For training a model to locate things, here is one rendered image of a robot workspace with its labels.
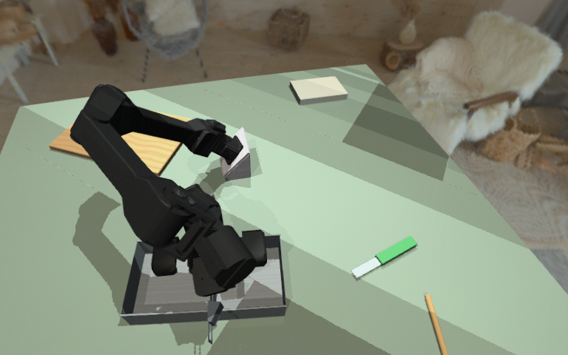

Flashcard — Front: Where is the light brown wooden board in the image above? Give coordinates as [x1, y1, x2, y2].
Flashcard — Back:
[49, 112, 192, 177]

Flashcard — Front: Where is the cream flat rectangular block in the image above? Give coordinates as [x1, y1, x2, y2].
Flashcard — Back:
[290, 76, 348, 105]

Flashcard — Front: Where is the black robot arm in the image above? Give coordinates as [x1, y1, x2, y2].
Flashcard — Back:
[70, 84, 257, 297]

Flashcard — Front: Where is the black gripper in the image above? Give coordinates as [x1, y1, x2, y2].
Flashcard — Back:
[152, 230, 267, 277]

